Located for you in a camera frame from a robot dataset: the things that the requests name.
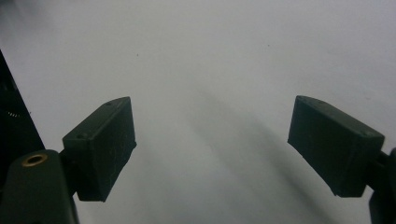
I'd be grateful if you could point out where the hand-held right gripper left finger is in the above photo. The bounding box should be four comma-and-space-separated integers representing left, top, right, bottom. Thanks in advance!
62, 96, 137, 203

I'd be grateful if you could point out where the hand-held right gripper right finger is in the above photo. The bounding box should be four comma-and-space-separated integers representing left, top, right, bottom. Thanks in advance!
287, 94, 386, 198

